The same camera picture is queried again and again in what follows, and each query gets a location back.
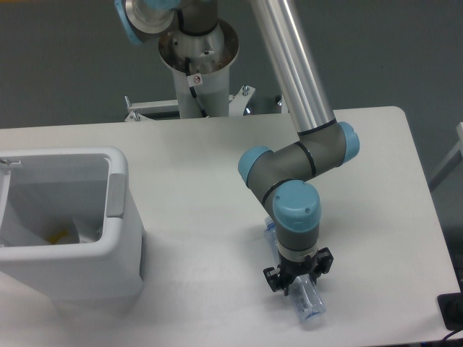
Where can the clear plastic water bottle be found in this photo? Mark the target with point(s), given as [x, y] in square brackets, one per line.
[303, 292]

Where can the white metal base frame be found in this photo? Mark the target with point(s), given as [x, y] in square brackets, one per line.
[245, 102]

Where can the white plastic wrapper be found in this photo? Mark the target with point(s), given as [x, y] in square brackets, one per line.
[80, 230]

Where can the yellow trash in can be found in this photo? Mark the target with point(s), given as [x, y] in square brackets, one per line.
[60, 237]

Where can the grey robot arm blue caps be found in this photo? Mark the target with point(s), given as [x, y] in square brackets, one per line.
[280, 179]

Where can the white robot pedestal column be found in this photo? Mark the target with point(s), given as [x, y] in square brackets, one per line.
[201, 63]

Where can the white frame at right edge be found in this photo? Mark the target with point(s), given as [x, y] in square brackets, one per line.
[449, 162]

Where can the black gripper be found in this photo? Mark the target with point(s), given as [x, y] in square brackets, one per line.
[281, 277]

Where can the white trash can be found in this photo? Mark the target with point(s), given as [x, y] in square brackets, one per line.
[46, 184]

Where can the black device at table corner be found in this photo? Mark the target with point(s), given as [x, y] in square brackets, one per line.
[450, 306]

